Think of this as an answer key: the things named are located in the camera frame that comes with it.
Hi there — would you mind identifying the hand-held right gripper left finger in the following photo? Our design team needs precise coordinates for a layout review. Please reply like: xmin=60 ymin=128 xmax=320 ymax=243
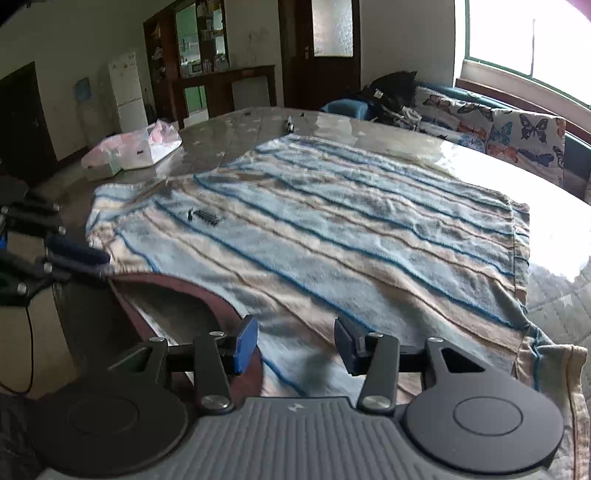
xmin=107 ymin=315 xmax=259 ymax=415

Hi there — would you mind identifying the blue striped towel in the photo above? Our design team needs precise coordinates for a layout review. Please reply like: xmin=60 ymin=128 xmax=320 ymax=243
xmin=85 ymin=134 xmax=589 ymax=480

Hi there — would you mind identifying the pink plastic bag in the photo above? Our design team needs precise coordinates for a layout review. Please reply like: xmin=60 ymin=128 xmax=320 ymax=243
xmin=82 ymin=119 xmax=183 ymax=181

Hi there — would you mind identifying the white refrigerator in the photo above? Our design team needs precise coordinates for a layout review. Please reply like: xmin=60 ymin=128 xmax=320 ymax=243
xmin=107 ymin=51 xmax=149 ymax=134

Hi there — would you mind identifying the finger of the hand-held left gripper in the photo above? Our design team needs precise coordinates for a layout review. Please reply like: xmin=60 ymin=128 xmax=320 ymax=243
xmin=0 ymin=178 xmax=66 ymax=237
xmin=14 ymin=235 xmax=110 ymax=297

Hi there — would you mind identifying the dark wooden cabinet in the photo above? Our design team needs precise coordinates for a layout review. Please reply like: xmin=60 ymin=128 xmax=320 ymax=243
xmin=143 ymin=0 xmax=278 ymax=130

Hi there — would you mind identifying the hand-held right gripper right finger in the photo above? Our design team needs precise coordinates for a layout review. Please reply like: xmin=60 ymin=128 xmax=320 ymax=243
xmin=333 ymin=315 xmax=499 ymax=414

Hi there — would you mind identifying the black cable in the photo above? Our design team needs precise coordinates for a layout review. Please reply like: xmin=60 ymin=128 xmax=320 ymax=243
xmin=0 ymin=302 xmax=35 ymax=395

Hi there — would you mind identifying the dark door with frosted glass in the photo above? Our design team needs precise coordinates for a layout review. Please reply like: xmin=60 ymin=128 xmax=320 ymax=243
xmin=278 ymin=0 xmax=362 ymax=112

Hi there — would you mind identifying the water dispenser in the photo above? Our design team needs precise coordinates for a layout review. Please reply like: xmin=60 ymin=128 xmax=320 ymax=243
xmin=74 ymin=78 xmax=105 ymax=148

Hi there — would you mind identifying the black bag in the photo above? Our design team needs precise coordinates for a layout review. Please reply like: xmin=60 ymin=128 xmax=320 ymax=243
xmin=365 ymin=70 xmax=419 ymax=123

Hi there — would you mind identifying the green framed window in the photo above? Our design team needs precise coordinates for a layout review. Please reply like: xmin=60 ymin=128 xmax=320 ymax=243
xmin=455 ymin=0 xmax=591 ymax=109

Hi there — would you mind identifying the white cardboard box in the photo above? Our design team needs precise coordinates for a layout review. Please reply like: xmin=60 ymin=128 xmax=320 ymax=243
xmin=121 ymin=136 xmax=183 ymax=171

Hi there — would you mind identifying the black white cloth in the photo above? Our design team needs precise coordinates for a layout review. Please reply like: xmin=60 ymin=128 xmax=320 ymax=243
xmin=376 ymin=104 xmax=423 ymax=132

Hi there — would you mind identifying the blue sofa bench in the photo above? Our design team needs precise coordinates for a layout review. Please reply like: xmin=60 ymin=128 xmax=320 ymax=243
xmin=413 ymin=80 xmax=591 ymax=204

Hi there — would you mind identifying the blue plastic stool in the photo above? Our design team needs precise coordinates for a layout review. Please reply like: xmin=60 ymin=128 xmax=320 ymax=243
xmin=321 ymin=99 xmax=370 ymax=121

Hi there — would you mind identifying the dark wooden door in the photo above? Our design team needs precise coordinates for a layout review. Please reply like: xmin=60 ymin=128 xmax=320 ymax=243
xmin=0 ymin=61 xmax=58 ymax=185

